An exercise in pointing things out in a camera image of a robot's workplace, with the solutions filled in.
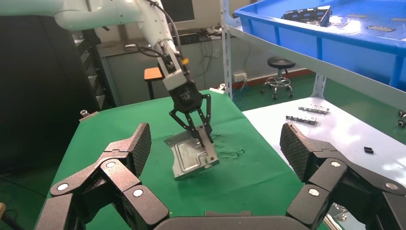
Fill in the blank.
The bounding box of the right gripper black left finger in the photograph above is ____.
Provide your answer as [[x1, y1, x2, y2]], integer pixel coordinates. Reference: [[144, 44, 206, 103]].
[[34, 123, 170, 230]]

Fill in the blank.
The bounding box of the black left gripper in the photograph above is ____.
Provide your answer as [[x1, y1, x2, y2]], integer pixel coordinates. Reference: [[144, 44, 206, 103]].
[[168, 80, 214, 148]]

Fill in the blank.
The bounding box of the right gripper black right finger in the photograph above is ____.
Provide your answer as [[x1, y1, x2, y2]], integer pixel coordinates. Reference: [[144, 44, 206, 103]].
[[280, 123, 406, 230]]

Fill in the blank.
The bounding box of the stamped metal plate part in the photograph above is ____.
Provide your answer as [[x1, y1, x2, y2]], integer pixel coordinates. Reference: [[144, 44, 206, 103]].
[[282, 5, 333, 27], [164, 124, 220, 182]]

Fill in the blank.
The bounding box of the silver binder clip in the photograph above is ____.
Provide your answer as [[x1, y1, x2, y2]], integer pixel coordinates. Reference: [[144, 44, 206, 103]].
[[79, 109, 99, 122], [329, 203, 350, 223], [209, 83, 227, 94]]

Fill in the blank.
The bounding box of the white sheet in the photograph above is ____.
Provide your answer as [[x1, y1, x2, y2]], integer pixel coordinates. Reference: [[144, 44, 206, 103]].
[[242, 96, 406, 230]]

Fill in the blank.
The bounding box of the orange top stool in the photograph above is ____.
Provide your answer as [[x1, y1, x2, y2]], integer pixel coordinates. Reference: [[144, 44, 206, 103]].
[[143, 67, 166, 101]]

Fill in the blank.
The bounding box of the small metal clip strip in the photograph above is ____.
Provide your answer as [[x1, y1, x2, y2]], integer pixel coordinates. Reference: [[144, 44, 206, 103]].
[[298, 104, 330, 115], [285, 115, 318, 126]]

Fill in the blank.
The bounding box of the grey desk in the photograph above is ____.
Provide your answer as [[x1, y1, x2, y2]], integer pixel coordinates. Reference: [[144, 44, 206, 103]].
[[96, 28, 229, 107]]

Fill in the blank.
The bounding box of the green table cloth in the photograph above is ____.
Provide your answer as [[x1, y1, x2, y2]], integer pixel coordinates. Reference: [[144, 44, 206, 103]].
[[38, 90, 321, 230]]

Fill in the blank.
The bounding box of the black round stool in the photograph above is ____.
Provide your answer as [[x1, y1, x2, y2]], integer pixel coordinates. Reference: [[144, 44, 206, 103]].
[[260, 56, 296, 101]]

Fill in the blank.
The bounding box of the dark computer monitor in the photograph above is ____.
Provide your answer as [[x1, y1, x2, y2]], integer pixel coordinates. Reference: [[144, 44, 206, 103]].
[[160, 0, 196, 23]]

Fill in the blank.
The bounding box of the blue plastic bin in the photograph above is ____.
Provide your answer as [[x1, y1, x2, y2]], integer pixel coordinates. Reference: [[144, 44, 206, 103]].
[[234, 0, 406, 92]]

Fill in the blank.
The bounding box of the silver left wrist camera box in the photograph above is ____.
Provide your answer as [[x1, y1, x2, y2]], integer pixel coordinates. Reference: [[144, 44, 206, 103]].
[[158, 57, 188, 92]]

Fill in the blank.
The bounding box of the white perforated shelf post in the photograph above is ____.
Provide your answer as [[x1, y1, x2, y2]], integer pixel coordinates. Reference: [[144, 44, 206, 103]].
[[221, 0, 234, 99], [312, 73, 327, 98]]

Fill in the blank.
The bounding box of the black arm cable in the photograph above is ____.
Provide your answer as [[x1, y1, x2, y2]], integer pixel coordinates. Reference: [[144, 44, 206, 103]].
[[136, 0, 191, 64]]

